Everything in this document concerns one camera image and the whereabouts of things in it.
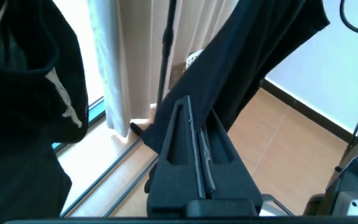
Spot white laundry basket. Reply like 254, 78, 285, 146
185, 49, 204, 70

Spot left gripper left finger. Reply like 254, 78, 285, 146
147, 95, 206, 218

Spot beige curtain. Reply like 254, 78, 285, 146
87, 0, 239, 138

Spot black shorts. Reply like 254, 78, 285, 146
0, 0, 89, 224

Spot black garment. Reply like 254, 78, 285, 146
141, 0, 331, 155

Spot black clothes rack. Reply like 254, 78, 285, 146
60, 0, 178, 218

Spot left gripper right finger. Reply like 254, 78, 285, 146
199, 108, 264, 218

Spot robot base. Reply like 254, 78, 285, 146
259, 89, 358, 217

